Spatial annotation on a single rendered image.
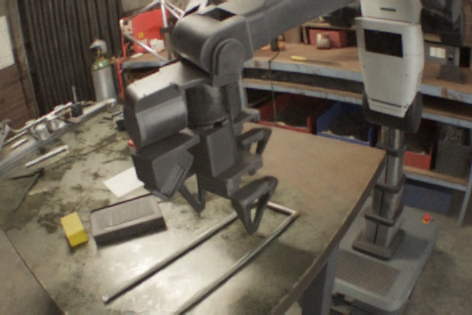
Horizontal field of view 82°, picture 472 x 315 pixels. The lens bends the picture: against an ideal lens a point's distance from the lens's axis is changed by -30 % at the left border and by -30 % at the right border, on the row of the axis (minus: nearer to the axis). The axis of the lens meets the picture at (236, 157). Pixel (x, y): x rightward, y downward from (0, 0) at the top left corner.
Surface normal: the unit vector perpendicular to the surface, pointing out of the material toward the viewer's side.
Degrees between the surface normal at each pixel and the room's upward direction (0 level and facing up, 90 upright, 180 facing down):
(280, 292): 0
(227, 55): 107
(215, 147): 90
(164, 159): 90
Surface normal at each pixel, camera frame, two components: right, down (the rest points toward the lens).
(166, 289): -0.12, -0.88
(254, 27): 0.59, 0.51
